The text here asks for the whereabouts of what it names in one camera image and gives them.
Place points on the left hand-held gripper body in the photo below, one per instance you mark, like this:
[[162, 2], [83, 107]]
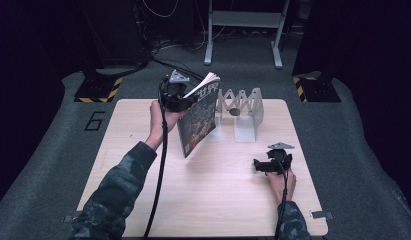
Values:
[[172, 91]]

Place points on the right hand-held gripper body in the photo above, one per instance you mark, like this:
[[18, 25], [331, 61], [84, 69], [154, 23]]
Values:
[[280, 156]]

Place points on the dark illustrated magazine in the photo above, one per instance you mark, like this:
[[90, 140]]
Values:
[[199, 123]]

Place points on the grey expandable book stand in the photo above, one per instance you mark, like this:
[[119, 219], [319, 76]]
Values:
[[244, 110]]

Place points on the person's right hand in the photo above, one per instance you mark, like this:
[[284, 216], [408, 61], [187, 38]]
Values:
[[278, 186]]

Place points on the person's left hand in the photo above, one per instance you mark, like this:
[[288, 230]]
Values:
[[158, 125]]

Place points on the dark round table grommet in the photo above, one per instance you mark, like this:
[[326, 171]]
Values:
[[234, 111]]

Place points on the black yellow-striped stand base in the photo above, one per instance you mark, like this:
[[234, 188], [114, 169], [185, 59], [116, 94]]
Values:
[[314, 90], [99, 88]]

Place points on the dark equipment cabinet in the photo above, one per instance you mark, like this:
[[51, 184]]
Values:
[[116, 30]]

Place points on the dark curtain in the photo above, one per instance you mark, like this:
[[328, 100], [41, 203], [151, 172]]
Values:
[[376, 66], [23, 83]]

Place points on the white metal stand frame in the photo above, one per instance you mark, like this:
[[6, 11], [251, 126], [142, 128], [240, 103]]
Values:
[[246, 18]]

